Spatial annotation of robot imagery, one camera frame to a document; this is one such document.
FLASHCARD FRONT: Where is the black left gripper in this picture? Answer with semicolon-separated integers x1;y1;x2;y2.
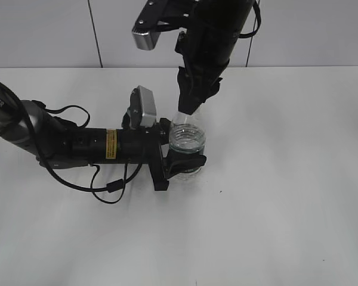
141;118;206;191

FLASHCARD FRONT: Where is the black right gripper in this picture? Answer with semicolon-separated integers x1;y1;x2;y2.
177;63;227;114

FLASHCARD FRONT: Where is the clear cestbon water bottle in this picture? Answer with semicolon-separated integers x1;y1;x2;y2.
168;108;206;181

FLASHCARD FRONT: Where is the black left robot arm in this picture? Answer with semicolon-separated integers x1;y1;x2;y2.
0;82;206;191

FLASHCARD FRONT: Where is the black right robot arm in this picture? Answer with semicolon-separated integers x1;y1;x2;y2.
175;1;257;115

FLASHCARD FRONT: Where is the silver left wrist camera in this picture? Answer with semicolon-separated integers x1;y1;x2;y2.
122;85;157;129

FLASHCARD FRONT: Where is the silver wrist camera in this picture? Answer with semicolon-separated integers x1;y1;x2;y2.
132;0;197;51
122;85;157;129

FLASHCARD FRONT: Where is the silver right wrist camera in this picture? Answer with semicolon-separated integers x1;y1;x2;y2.
132;0;197;51

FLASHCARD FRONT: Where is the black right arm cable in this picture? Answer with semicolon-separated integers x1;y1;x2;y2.
239;0;263;39

